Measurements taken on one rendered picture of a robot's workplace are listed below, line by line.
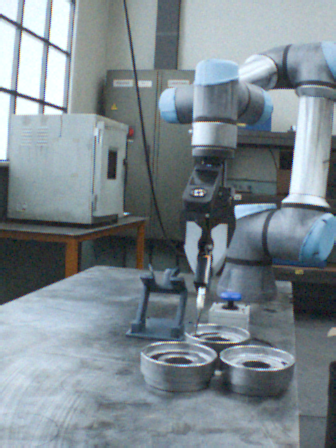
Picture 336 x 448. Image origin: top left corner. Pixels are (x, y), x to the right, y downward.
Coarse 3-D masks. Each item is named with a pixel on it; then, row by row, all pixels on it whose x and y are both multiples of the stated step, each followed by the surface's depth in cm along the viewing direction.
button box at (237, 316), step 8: (216, 304) 102; (224, 304) 102; (216, 312) 96; (224, 312) 96; (232, 312) 96; (240, 312) 96; (248, 312) 100; (208, 320) 97; (216, 320) 96; (224, 320) 96; (232, 320) 96; (240, 320) 95
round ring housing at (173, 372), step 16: (144, 352) 74; (208, 352) 75; (144, 368) 70; (160, 368) 68; (176, 368) 68; (192, 368) 68; (208, 368) 69; (160, 384) 69; (176, 384) 68; (192, 384) 69; (208, 384) 71
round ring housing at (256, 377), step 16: (224, 352) 74; (240, 352) 77; (256, 352) 77; (272, 352) 76; (224, 368) 70; (240, 368) 68; (256, 368) 67; (272, 368) 71; (288, 368) 68; (224, 384) 71; (240, 384) 68; (256, 384) 67; (272, 384) 67
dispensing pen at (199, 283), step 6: (210, 246) 92; (210, 252) 91; (204, 258) 89; (198, 264) 89; (204, 264) 88; (198, 270) 88; (204, 270) 88; (198, 276) 87; (204, 276) 87; (198, 282) 87; (204, 282) 87; (198, 288) 89; (204, 288) 88; (198, 294) 88; (204, 294) 87; (198, 300) 87; (204, 300) 87; (198, 306) 87; (198, 312) 86; (198, 318) 86
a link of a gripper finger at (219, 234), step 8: (224, 224) 88; (216, 232) 89; (224, 232) 89; (216, 240) 89; (224, 240) 89; (216, 248) 89; (224, 248) 89; (216, 256) 89; (224, 256) 89; (216, 264) 89; (216, 272) 90
